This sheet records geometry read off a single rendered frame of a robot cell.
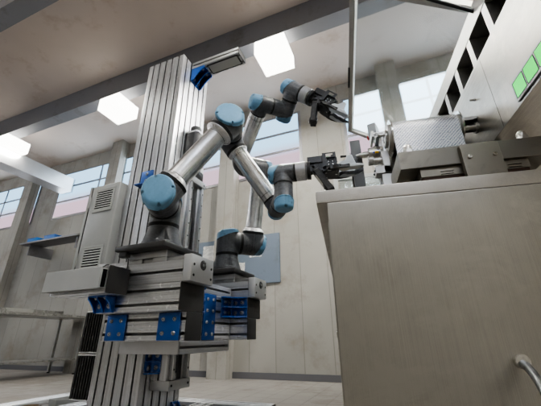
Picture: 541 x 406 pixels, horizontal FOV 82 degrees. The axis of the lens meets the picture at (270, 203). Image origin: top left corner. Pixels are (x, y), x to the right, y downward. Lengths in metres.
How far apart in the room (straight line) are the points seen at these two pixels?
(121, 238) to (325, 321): 3.36
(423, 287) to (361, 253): 0.16
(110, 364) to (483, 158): 1.49
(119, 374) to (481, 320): 1.23
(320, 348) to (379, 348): 3.71
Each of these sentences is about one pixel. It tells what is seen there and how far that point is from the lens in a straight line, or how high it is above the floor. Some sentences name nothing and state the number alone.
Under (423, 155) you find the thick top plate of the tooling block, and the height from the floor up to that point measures 1.01.
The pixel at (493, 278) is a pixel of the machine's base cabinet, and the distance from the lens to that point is 0.91.
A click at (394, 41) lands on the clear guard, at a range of 1.81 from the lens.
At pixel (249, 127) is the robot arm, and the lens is 1.57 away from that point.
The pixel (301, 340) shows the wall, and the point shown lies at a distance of 4.60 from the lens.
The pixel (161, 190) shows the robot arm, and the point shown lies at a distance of 1.14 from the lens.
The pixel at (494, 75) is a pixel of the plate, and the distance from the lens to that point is 1.37.
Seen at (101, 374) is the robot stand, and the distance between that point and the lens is 1.56.
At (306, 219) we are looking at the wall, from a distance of 4.84.
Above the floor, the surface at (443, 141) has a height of 1.17.
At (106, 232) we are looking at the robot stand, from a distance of 1.65.
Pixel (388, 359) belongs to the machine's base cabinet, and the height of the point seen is 0.46.
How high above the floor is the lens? 0.51
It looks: 23 degrees up
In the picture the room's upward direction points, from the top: 1 degrees counter-clockwise
